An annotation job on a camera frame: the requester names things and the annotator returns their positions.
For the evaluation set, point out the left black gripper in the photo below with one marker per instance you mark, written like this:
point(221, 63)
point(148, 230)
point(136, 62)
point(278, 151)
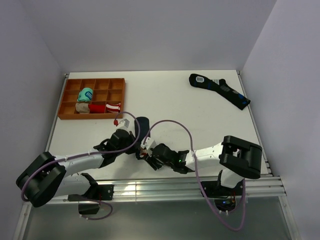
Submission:
point(133, 150)

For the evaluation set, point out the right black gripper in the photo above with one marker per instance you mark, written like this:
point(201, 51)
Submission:
point(150, 160)

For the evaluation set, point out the navy cartoon sock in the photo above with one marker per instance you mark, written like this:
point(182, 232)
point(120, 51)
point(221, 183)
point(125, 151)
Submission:
point(144, 128)

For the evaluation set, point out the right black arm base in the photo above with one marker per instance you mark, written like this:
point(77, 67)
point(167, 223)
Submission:
point(224, 197)

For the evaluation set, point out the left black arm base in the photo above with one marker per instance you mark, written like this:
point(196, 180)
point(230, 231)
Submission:
point(99, 196)

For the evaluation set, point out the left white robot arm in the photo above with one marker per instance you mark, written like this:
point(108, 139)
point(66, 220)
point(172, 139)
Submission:
point(50, 176)

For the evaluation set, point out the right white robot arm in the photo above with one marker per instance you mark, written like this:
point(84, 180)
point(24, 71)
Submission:
point(241, 159)

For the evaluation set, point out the red white striped sock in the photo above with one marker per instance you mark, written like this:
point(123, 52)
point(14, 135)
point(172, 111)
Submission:
point(102, 109)

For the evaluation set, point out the beige rolled sock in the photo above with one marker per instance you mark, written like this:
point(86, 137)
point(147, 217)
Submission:
point(82, 108)

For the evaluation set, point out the orange compartment tray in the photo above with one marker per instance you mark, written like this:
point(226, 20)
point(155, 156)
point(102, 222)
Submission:
point(105, 91)

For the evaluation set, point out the teal rolled sock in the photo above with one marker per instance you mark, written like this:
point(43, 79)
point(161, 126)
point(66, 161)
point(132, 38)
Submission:
point(85, 95)

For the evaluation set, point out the black blue sports sock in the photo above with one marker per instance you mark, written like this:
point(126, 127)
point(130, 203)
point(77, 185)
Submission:
point(221, 87)

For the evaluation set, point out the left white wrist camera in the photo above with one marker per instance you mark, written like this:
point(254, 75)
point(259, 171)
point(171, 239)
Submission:
point(122, 124)

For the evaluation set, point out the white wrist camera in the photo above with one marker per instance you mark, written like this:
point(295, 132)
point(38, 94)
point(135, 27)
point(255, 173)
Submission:
point(122, 124)
point(148, 144)

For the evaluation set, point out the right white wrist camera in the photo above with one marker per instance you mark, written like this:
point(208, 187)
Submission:
point(148, 144)

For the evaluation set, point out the aluminium front rail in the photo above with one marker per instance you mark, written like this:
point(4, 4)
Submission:
point(183, 189)

